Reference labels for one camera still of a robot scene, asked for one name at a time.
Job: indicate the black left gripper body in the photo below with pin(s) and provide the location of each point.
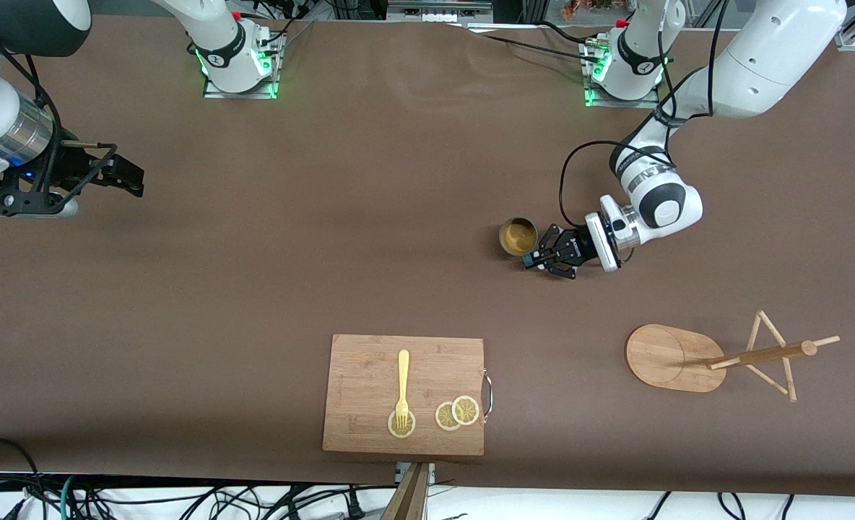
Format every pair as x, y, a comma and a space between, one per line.
576, 248

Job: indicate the wooden cutting board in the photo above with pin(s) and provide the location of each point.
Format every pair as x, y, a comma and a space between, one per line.
362, 383

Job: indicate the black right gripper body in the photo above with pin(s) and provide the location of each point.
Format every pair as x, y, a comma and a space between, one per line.
81, 167

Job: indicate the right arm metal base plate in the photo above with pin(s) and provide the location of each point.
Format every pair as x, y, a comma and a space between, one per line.
240, 94

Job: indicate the aluminium frame corner bracket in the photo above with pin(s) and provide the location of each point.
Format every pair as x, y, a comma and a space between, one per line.
850, 37

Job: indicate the teal cup with yellow inside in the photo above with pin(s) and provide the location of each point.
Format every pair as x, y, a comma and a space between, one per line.
518, 236

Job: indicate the white power strip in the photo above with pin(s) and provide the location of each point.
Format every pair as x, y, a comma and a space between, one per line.
438, 11

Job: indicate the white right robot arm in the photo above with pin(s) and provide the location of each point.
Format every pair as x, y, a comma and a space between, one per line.
214, 36

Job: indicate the orange decoration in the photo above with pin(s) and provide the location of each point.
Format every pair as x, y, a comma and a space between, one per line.
579, 9

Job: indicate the lemon slice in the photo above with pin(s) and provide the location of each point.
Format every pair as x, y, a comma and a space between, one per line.
443, 418
411, 427
465, 410

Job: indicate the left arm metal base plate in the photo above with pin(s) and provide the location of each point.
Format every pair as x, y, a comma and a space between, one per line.
622, 103

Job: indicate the wooden stand leg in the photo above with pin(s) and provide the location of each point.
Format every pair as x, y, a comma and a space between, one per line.
409, 498

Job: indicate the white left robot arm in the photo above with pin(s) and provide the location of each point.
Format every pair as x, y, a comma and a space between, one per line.
760, 58

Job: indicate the wooden cup rack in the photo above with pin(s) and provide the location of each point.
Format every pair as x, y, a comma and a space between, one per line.
666, 357

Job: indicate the yellow plastic fork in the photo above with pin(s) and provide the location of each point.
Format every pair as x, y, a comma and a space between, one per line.
403, 375

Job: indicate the metal clamp bracket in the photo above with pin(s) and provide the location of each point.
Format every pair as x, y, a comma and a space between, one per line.
401, 473

